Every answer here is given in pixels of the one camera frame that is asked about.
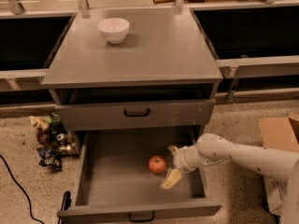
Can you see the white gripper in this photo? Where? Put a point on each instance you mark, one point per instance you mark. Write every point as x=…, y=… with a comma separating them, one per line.
x=179, y=160

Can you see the red apple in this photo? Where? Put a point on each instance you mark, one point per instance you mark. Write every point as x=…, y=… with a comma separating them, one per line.
x=157, y=164

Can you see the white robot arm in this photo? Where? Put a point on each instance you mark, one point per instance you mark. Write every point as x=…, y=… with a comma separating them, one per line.
x=210, y=149

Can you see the closed grey top drawer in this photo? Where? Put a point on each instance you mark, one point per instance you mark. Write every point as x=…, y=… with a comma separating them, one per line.
x=113, y=116

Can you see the open grey middle drawer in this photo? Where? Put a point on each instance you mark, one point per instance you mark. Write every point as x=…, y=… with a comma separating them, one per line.
x=114, y=178

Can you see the grey drawer cabinet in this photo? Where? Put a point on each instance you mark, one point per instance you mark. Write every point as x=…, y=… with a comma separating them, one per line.
x=164, y=57

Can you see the cardboard box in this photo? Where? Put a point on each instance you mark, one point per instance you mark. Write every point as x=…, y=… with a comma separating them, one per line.
x=278, y=133

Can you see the brown snack bag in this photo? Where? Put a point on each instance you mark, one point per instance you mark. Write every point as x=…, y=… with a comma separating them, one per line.
x=62, y=144

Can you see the dark blue snack bag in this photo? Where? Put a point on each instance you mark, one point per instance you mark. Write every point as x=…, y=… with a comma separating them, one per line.
x=49, y=158

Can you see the green snack bag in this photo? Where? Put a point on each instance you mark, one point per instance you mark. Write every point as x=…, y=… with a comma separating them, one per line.
x=54, y=121

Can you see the yellow snack bag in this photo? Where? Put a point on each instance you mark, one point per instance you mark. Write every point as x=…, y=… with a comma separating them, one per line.
x=39, y=123

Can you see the white ceramic bowl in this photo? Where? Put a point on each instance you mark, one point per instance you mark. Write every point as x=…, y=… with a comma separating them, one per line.
x=114, y=30

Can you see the black top drawer handle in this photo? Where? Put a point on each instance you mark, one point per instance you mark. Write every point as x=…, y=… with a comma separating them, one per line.
x=135, y=114

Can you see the black middle drawer handle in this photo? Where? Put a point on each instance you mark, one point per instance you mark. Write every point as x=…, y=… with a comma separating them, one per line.
x=141, y=217

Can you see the metal shelf bracket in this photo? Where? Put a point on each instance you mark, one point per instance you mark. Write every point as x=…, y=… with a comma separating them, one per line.
x=233, y=75

